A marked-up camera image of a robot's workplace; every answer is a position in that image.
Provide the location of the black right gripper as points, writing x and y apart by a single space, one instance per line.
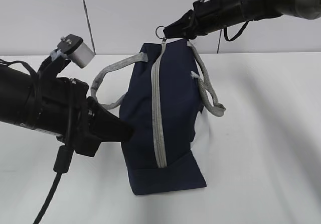
205 18

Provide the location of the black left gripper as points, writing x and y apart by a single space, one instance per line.
63 98

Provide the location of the navy blue lunch bag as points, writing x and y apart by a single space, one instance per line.
169 87

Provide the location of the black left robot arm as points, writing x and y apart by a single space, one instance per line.
18 104

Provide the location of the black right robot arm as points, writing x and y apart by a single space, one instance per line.
233 16

